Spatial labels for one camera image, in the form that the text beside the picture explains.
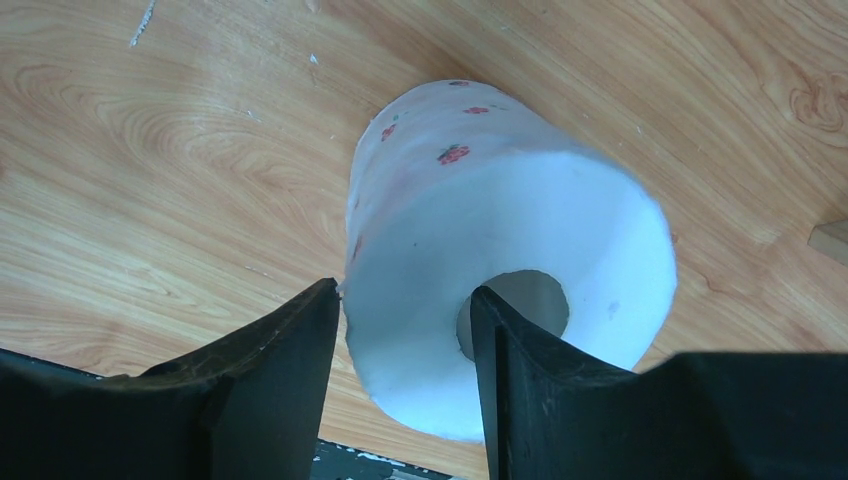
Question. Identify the wooden shelf unit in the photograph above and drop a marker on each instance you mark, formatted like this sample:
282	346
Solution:
830	239

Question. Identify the floral toilet roll two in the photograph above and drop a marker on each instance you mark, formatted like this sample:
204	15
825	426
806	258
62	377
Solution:
455	185

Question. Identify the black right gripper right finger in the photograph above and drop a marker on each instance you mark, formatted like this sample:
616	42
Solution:
552	411

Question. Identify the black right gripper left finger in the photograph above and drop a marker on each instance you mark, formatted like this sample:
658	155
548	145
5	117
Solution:
246	406

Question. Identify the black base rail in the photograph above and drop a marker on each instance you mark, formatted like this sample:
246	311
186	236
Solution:
333	461

